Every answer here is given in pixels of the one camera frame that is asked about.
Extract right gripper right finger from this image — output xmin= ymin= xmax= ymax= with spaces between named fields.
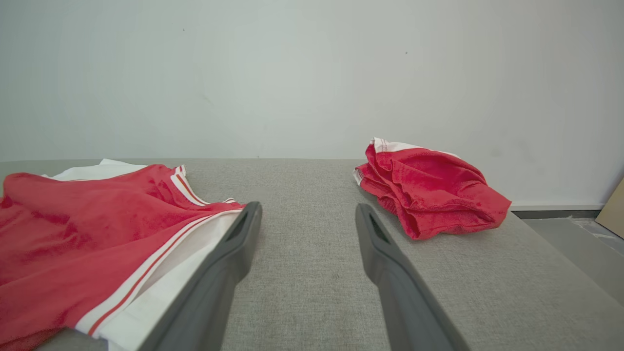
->
xmin=355 ymin=203 xmax=471 ymax=351

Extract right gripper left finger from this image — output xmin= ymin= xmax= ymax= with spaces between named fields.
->
xmin=139 ymin=201 xmax=263 ymax=351

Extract red shorts with white stripes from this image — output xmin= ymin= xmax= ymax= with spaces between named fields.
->
xmin=353 ymin=137 xmax=512 ymax=240

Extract red and white jersey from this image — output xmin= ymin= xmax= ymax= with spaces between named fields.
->
xmin=0 ymin=158 xmax=244 ymax=351

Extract beige wooden board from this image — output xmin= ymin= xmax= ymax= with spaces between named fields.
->
xmin=595 ymin=178 xmax=624 ymax=239

